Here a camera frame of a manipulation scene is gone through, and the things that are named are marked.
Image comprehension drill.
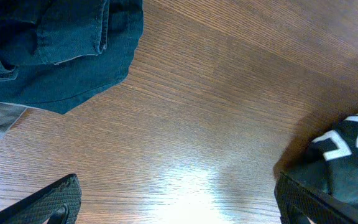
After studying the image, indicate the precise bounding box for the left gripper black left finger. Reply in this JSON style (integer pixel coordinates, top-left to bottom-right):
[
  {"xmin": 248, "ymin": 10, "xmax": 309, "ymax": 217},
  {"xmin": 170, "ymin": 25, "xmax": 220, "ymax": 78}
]
[{"xmin": 0, "ymin": 174, "xmax": 82, "ymax": 224}]

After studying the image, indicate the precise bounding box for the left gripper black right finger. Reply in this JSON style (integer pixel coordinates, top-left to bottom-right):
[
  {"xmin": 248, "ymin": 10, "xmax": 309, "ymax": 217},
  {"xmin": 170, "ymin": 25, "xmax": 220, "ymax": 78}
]
[{"xmin": 274, "ymin": 172, "xmax": 358, "ymax": 224}]

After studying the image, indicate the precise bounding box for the black garment under pile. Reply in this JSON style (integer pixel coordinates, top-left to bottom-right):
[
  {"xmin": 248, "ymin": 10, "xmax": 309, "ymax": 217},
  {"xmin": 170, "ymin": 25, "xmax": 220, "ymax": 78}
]
[{"xmin": 287, "ymin": 114, "xmax": 358, "ymax": 209}]

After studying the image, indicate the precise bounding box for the folded navy blue garment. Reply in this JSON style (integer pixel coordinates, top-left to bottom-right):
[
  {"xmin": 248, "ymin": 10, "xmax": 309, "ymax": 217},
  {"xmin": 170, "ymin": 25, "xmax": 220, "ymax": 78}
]
[{"xmin": 0, "ymin": 0, "xmax": 144, "ymax": 114}]

